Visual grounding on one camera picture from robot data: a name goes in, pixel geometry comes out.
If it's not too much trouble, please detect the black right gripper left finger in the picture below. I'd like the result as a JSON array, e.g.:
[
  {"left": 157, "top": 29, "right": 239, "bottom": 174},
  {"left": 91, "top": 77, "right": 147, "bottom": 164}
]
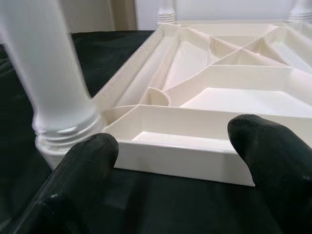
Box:
[{"left": 7, "top": 133, "right": 127, "bottom": 234}]

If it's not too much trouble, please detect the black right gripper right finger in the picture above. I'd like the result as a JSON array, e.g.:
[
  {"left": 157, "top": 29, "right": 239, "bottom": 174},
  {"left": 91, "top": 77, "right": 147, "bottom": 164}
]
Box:
[{"left": 228, "top": 114, "right": 312, "bottom": 234}]

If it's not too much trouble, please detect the white plastic children table top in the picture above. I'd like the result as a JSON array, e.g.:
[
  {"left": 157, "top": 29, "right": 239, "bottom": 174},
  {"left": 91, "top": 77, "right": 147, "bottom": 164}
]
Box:
[{"left": 36, "top": 19, "right": 312, "bottom": 188}]

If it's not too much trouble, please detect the white plastic table leg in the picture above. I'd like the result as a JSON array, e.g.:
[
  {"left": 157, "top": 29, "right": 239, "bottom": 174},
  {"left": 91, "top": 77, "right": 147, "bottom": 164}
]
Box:
[
  {"left": 286, "top": 0, "right": 312, "bottom": 24},
  {"left": 156, "top": 0, "right": 176, "bottom": 25},
  {"left": 0, "top": 0, "right": 107, "bottom": 173}
]

